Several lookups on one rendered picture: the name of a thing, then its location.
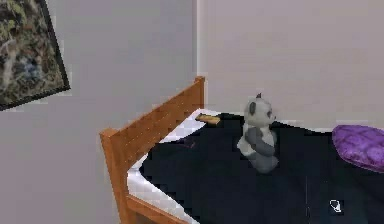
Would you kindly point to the grey and white panda toy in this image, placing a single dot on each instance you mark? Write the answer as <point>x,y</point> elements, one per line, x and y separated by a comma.
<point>258,136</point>

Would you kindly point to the small orange flat object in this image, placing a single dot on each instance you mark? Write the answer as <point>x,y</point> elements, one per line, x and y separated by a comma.
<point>208,118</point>

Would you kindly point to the wooden bed with dark blanket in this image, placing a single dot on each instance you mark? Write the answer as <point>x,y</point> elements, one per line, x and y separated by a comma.
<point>213,173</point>

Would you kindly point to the small white object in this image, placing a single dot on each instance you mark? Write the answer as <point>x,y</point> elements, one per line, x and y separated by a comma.
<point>335,205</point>

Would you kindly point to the black framed wall picture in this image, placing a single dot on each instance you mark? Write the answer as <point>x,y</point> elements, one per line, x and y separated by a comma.
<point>26,53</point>

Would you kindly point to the purple pillow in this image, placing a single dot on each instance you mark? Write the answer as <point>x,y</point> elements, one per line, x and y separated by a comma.
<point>361,145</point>

